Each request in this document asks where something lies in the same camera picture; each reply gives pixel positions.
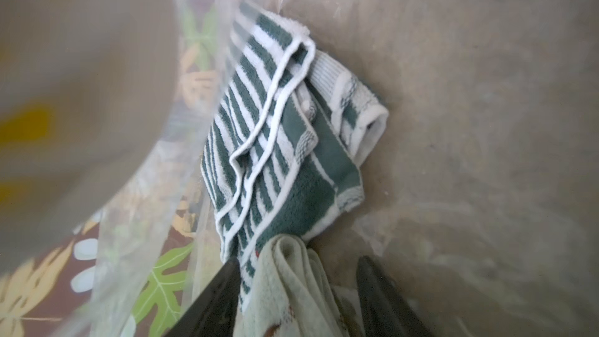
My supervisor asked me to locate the green white striped towel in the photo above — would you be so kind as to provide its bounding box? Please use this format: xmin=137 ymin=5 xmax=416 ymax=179
xmin=201 ymin=0 xmax=389 ymax=308

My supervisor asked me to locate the pale green towel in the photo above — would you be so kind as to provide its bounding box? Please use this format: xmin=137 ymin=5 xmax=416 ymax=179
xmin=233 ymin=235 xmax=363 ymax=336

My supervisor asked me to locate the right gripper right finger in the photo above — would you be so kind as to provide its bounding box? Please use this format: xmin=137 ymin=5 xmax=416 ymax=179
xmin=357 ymin=256 xmax=433 ymax=337

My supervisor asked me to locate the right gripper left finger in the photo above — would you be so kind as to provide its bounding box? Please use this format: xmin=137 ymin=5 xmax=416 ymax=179
xmin=166 ymin=257 xmax=241 ymax=337

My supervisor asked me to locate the clear plastic vacuum bag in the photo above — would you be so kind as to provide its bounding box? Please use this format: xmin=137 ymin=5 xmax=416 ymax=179
xmin=1 ymin=0 xmax=284 ymax=336

